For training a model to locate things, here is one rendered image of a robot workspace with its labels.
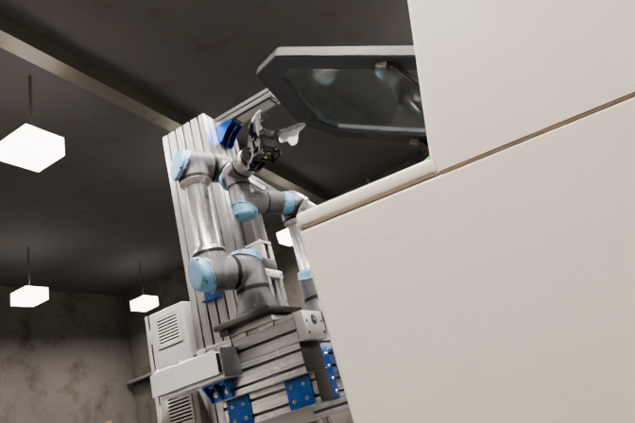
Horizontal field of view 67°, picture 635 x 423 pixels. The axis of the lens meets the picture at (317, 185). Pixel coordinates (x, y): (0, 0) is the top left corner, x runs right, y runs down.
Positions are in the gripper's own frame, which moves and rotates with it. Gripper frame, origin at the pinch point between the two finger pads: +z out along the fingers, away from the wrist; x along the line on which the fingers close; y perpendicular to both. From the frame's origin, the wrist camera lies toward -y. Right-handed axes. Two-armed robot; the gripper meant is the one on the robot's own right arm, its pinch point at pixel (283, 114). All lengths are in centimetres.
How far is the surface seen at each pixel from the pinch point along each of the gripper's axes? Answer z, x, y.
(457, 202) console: 52, 13, 58
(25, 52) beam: -337, 51, -314
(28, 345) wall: -1118, -77, -225
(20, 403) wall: -1109, -74, -107
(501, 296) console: 52, 11, 71
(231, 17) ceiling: -240, -133, -362
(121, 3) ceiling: -263, -20, -346
